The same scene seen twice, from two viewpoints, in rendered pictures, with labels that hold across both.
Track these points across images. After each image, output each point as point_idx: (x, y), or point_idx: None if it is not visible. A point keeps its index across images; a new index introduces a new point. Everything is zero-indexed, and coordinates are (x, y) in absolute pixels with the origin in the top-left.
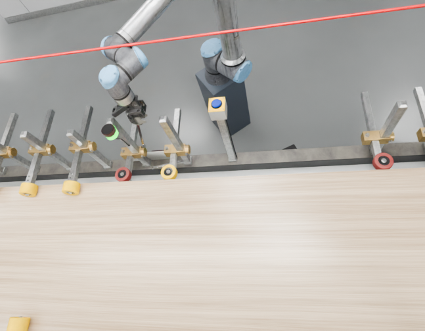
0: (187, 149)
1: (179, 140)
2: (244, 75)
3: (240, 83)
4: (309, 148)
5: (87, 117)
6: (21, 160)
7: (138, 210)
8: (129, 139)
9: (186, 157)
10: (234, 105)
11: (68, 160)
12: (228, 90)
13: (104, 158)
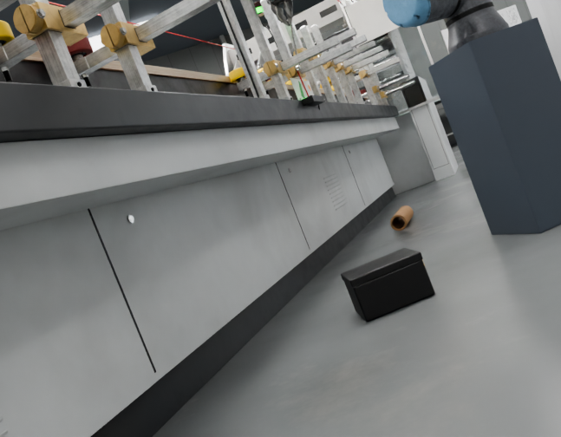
0: (264, 63)
1: (263, 43)
2: (399, 8)
3: (467, 60)
4: (221, 95)
5: (336, 35)
6: (332, 80)
7: None
8: (278, 39)
9: (273, 84)
10: (475, 126)
11: (330, 91)
12: (449, 68)
13: (314, 87)
